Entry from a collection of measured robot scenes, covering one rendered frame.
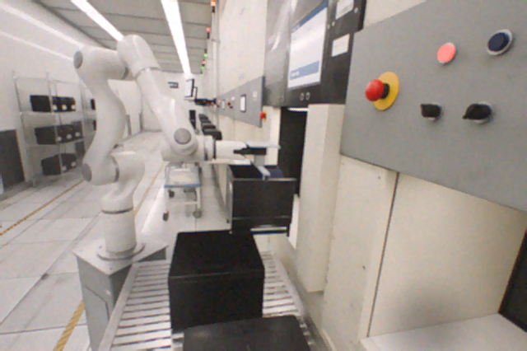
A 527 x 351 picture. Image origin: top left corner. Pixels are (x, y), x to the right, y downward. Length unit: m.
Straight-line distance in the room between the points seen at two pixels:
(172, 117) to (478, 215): 0.80
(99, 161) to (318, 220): 0.81
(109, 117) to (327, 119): 0.79
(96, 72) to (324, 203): 0.85
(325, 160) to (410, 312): 0.42
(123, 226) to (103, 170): 0.25
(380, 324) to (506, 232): 0.38
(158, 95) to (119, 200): 0.50
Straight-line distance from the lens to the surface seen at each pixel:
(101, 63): 1.09
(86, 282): 1.40
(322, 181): 0.70
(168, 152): 0.84
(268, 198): 0.83
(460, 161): 0.45
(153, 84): 0.92
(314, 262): 0.79
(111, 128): 1.13
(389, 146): 0.55
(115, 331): 0.94
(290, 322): 0.76
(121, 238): 1.26
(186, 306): 0.84
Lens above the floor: 1.38
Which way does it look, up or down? 15 degrees down
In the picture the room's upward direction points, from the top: 3 degrees clockwise
